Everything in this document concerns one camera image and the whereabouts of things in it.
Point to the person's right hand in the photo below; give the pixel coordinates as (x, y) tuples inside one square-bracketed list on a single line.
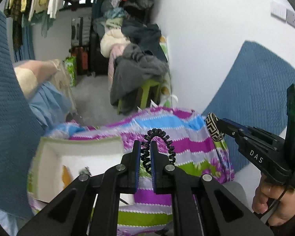
[(268, 196)]

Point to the blue bed sheet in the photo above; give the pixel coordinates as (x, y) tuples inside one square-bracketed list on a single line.
[(51, 103)]

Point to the red suitcase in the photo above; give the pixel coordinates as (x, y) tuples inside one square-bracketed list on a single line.
[(78, 60)]

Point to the black beige patterned hair band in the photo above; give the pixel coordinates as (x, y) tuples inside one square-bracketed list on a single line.
[(212, 127)]

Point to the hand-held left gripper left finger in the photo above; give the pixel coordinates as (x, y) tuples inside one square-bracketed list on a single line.
[(137, 172)]

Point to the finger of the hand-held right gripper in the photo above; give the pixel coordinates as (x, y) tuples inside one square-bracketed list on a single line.
[(238, 127), (229, 132)]

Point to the green floral cloth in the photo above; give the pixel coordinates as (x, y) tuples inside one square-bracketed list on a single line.
[(165, 46)]

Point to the blue quilted chair back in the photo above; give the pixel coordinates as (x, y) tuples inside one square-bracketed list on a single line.
[(255, 78)]

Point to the striped floral blanket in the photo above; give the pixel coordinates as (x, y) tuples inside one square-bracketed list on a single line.
[(186, 147)]

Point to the green floral bag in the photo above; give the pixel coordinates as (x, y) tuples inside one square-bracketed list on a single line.
[(70, 71)]

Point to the grey suitcase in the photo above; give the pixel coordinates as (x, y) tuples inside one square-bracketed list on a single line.
[(80, 32)]

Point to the green stool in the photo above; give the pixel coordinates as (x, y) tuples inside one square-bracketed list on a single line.
[(147, 88)]

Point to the white cardboard box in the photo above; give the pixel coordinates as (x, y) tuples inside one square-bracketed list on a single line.
[(88, 152)]

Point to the cream fleece garment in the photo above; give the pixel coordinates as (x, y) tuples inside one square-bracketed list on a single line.
[(111, 43)]

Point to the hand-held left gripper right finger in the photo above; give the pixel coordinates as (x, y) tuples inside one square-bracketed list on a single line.
[(154, 174)]

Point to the light blue bedsheet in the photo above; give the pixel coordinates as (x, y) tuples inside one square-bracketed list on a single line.
[(5, 226)]

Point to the large blue chair back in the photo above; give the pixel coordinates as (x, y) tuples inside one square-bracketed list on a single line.
[(7, 103)]

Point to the orange hair clip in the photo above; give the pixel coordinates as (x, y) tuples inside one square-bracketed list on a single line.
[(66, 177)]

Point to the black suitcase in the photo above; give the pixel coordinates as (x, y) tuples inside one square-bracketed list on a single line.
[(98, 56)]

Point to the navy jacket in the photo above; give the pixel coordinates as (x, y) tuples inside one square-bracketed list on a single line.
[(145, 35)]

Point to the pile of clothes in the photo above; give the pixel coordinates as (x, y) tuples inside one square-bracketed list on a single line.
[(113, 14)]

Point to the pink cream pillow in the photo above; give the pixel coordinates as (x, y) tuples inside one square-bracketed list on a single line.
[(32, 76)]

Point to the dark grey garment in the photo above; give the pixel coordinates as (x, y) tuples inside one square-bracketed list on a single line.
[(132, 71)]

